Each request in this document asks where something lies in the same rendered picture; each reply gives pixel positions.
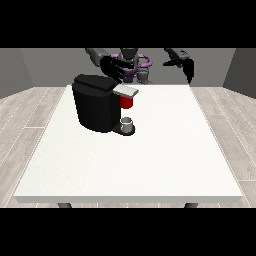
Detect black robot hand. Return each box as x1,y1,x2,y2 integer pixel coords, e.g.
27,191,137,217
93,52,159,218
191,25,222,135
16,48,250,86
99,55,135,85
162,57,196,85

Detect pale grey machine lid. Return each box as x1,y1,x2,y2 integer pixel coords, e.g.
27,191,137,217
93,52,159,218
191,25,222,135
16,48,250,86
112,83,140,100

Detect small grey cup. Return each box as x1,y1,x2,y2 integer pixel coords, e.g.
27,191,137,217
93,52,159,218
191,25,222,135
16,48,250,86
120,116,135,134

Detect grey robot trunk purple rings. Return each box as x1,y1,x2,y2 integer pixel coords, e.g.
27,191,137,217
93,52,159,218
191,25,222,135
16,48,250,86
109,48,155,85

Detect red pod holder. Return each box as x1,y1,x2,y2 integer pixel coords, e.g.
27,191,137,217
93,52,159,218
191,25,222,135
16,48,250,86
119,95,134,110

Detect black coffee machine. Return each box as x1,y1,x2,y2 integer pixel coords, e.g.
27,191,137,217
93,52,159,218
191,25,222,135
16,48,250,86
71,73,137,137

